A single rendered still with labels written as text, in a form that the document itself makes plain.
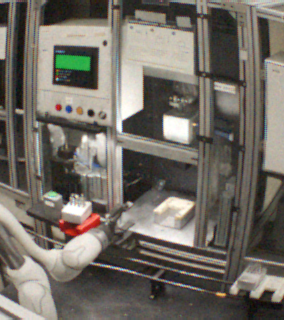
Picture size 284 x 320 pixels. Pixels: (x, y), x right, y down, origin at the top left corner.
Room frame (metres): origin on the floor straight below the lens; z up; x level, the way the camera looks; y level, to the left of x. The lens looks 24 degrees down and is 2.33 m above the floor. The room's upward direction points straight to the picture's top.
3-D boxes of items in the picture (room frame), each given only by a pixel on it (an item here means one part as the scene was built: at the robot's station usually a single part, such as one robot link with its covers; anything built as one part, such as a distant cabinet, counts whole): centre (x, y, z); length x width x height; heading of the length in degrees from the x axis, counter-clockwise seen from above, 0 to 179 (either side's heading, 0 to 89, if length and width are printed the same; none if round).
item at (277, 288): (1.87, -0.56, 0.84); 0.36 x 0.14 x 0.10; 60
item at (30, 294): (1.79, 0.44, 0.85); 0.18 x 0.16 x 0.22; 12
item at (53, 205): (2.48, 0.40, 0.97); 0.08 x 0.08 x 0.12; 60
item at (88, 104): (2.63, 0.25, 1.60); 0.42 x 0.29 x 0.46; 60
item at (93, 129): (2.51, 0.32, 1.37); 0.36 x 0.04 x 0.04; 60
